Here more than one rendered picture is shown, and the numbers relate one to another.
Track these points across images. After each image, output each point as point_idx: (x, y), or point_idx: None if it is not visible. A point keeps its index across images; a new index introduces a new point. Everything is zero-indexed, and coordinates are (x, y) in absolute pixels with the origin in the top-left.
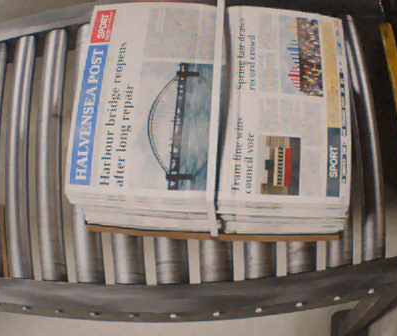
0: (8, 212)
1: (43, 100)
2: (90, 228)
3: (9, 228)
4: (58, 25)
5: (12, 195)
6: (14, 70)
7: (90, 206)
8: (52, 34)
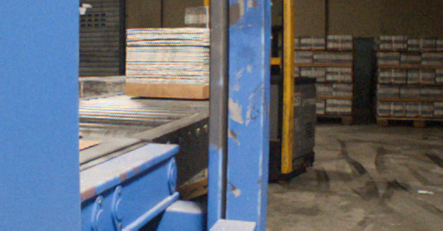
0: (177, 105)
1: (127, 101)
2: (203, 93)
3: (187, 105)
4: (87, 99)
5: (170, 104)
6: (97, 103)
7: (205, 54)
8: (91, 99)
